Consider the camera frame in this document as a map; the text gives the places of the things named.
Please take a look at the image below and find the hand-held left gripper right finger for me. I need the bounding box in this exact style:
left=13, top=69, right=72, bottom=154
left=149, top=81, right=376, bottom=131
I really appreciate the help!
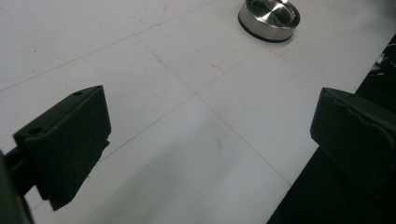
left=309, top=87, right=396, bottom=202

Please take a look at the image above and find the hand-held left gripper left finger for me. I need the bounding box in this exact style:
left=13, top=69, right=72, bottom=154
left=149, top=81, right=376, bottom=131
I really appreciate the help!
left=12, top=85, right=112, bottom=212

